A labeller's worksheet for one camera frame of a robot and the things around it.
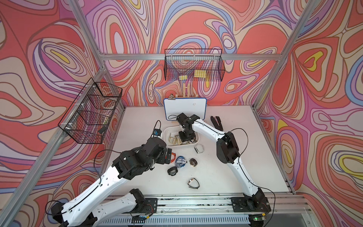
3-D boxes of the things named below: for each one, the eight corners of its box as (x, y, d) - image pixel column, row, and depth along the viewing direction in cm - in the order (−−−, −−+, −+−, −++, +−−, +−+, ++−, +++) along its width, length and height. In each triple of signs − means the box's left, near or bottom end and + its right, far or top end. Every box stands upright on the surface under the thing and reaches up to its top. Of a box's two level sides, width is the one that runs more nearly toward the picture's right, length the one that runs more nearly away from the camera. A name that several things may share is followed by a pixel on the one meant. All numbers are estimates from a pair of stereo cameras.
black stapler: (212, 131, 106) (213, 129, 104) (210, 118, 114) (211, 116, 112) (222, 131, 106) (223, 129, 104) (219, 118, 114) (220, 116, 112)
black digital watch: (169, 177, 85) (168, 173, 80) (167, 172, 87) (166, 168, 82) (178, 173, 87) (178, 170, 82) (176, 169, 89) (176, 165, 83)
